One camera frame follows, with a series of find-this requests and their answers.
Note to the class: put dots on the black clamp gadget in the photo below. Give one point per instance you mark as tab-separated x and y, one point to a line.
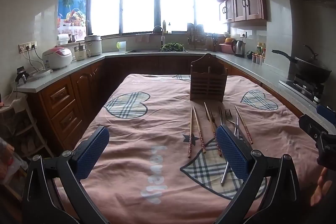
22	74

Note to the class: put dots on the pink plastic basin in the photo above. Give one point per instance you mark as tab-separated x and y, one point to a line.
225	48

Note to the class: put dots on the kitchen sink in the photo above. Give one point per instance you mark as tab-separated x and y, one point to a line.
143	51

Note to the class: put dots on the metal spoon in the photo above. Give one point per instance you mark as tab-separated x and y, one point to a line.
225	174

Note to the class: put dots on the wooden utensil holder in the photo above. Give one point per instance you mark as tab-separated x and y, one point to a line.
208	82

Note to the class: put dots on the tall bottle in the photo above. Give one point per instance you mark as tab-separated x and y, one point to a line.
164	26

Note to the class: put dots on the group of seasoning bottles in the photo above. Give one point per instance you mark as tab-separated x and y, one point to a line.
260	54

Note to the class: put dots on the green lidded measuring jug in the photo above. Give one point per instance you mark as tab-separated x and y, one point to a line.
121	47

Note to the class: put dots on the tropical fruit wall poster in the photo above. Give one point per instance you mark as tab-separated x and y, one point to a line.
73	3

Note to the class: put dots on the gas stove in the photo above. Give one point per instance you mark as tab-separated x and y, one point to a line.
304	87

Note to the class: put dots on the green leafy vegetables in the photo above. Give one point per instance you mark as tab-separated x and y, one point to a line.
173	46

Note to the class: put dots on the metal sink faucet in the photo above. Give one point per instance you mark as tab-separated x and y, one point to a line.
162	36

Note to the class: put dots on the wall socket strip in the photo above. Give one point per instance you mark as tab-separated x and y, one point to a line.
27	47

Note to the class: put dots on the knife block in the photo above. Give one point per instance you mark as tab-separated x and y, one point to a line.
215	44

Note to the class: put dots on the metal dish rack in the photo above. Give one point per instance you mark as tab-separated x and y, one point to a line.
197	36

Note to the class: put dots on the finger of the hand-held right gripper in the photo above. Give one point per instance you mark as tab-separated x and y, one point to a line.
326	112
311	125

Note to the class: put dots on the small white electric pot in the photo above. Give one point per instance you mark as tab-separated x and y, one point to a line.
80	53

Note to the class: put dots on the steel electric kettle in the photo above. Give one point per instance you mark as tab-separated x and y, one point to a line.
239	48

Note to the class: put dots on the large white rice cooker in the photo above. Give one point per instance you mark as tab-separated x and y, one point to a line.
94	45

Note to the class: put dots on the wooden lower cabinets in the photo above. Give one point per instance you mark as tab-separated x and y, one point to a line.
65	106

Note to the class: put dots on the person's right hand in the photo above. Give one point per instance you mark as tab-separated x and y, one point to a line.
320	187

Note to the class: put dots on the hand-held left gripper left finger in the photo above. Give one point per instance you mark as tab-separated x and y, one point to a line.
93	150

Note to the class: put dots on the white and pink rice cooker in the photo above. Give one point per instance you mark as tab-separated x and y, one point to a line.
57	57

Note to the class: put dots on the white storage rack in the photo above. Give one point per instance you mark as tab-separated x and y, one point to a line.
23	124

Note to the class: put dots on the dark cup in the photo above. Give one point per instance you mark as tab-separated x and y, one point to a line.
249	54

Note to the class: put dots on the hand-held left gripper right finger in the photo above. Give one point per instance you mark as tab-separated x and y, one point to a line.
232	150

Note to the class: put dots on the yellow bowl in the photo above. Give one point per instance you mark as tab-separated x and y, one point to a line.
229	40

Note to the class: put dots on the paper towel roll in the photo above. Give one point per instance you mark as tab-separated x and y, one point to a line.
63	39

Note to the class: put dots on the kitchen window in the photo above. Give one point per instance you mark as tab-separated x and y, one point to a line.
139	6

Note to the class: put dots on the pink dish rag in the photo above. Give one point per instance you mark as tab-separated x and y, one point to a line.
143	38

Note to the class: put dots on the pink heart printed blanket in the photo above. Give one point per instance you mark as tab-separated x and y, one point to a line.
147	140

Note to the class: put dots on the single wall socket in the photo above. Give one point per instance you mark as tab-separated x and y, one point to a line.
243	34

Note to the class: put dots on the black wok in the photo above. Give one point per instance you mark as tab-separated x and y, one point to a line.
312	69

